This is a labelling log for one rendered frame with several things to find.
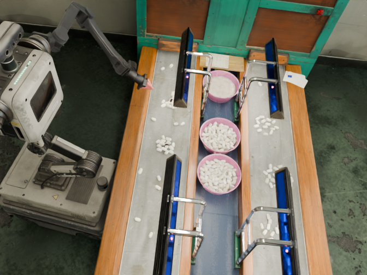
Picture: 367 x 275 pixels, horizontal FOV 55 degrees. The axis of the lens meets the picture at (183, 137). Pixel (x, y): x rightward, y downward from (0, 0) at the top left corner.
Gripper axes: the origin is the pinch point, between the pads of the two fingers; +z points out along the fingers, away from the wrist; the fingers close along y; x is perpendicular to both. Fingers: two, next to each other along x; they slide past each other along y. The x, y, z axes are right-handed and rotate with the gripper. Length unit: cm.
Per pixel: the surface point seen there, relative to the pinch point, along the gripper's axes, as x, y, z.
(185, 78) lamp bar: -30.5, -8.7, 2.3
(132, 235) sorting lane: 8, -93, 12
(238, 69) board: -30, 39, 51
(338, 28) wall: -75, 146, 150
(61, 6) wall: 106, 133, -54
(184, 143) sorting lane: -6.1, -30.5, 28.5
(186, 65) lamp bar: -31.0, 1.2, 0.8
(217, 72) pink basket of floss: -19, 34, 41
